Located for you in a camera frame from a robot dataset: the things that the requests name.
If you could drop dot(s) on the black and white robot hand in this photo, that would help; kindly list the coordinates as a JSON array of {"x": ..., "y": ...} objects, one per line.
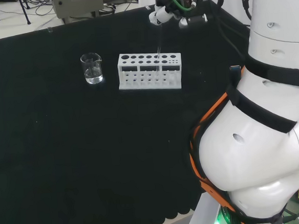
[{"x": 190, "y": 1}]

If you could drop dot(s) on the clear glass rod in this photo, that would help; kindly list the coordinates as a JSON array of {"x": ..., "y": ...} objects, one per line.
[{"x": 158, "y": 49}]

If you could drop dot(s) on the white test tube rack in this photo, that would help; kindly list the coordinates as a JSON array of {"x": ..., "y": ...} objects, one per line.
[{"x": 150, "y": 85}]

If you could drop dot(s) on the grey metal box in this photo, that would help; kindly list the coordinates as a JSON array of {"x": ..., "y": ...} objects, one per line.
[{"x": 80, "y": 5}]

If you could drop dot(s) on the clear glass beaker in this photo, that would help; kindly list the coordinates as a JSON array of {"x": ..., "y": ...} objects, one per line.
[{"x": 93, "y": 75}]

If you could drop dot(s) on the clear tape strip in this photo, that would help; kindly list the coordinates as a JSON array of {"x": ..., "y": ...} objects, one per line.
[{"x": 49, "y": 30}]

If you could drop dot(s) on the black tripod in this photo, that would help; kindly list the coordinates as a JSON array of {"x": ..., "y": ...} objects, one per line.
[{"x": 25, "y": 13}]

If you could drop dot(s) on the black bench cloth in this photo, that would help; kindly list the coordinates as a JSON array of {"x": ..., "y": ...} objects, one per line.
[{"x": 90, "y": 147}]

